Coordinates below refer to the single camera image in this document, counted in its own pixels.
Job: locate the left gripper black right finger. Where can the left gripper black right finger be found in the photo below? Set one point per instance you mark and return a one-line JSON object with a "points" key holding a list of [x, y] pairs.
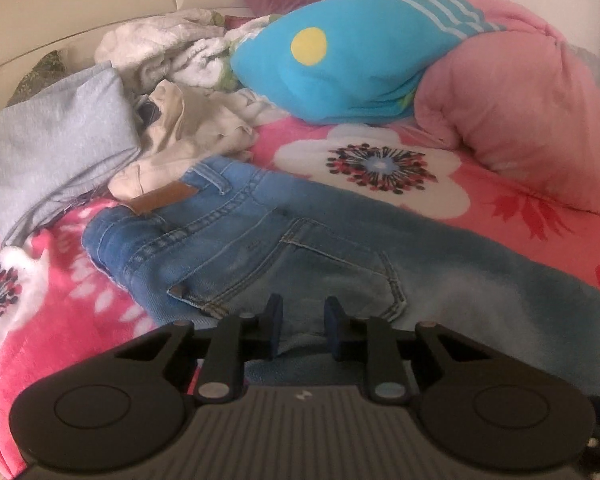
{"points": [[475, 403]]}

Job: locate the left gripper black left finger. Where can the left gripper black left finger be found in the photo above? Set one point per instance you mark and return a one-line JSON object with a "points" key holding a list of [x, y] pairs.
{"points": [[117, 409]]}

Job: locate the blue denim jeans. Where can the blue denim jeans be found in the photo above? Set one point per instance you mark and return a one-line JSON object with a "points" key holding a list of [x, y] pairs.
{"points": [[235, 234]]}

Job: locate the red floral bed blanket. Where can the red floral bed blanket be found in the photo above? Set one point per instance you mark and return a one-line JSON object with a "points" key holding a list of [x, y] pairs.
{"points": [[56, 309]]}

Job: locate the light blue sweatshirt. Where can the light blue sweatshirt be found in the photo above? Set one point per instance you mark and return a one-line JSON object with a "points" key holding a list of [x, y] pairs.
{"points": [[60, 147]]}

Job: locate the beige garment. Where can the beige garment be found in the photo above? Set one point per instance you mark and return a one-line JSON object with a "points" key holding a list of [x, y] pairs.
{"points": [[193, 123]]}

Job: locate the pink floral duvet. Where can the pink floral duvet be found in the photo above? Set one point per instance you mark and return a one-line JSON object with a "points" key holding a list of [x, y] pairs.
{"points": [[520, 96]]}

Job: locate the dark floral pillow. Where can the dark floral pillow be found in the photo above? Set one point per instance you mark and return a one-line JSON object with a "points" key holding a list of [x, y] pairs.
{"points": [[48, 70]]}

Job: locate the white grey patterned blanket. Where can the white grey patterned blanket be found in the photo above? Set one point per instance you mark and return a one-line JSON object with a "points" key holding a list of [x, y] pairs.
{"points": [[191, 47]]}

